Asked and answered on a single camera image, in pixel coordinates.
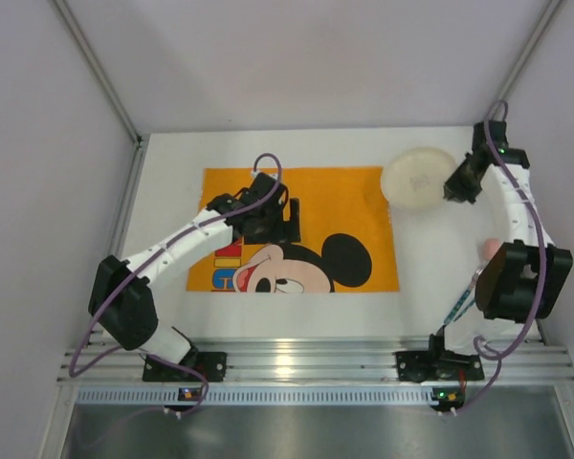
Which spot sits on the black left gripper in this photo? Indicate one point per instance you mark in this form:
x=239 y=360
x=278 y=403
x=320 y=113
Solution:
x=287 y=222

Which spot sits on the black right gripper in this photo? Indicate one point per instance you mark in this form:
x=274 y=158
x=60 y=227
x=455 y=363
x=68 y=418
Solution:
x=457 y=185

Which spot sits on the cream round plate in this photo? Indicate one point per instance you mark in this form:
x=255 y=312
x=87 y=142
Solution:
x=415 y=178

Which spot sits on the orange cartoon mouse placemat cloth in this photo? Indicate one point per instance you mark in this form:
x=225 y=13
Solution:
x=346 y=242

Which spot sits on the spoon with patterned handle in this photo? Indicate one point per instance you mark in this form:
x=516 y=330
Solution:
x=464 y=310

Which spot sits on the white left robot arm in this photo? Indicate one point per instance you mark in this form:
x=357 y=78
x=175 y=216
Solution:
x=122 y=299

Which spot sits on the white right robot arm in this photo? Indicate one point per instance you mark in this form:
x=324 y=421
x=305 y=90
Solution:
x=521 y=281

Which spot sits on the pink plastic cup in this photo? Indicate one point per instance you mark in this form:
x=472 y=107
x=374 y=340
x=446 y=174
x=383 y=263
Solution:
x=490 y=248

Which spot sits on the fork with patterned handle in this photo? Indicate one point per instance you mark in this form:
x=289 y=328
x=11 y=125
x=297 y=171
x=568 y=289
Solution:
x=462 y=301

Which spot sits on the left aluminium corner post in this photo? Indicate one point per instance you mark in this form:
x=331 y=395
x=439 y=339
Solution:
x=65 y=14

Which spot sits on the aluminium corner post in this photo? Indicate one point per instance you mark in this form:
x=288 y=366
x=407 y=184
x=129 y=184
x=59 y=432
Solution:
x=65 y=14
x=506 y=54

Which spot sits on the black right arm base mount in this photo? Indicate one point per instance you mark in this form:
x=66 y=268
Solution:
x=422 y=366

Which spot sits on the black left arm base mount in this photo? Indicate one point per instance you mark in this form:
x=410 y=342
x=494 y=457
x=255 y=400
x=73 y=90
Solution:
x=212 y=366

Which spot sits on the aluminium front frame rail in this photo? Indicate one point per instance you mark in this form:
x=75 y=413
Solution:
x=303 y=361

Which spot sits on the right aluminium corner post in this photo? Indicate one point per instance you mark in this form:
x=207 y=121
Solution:
x=506 y=54

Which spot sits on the slotted grey cable duct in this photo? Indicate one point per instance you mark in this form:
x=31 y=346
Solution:
x=269 y=395

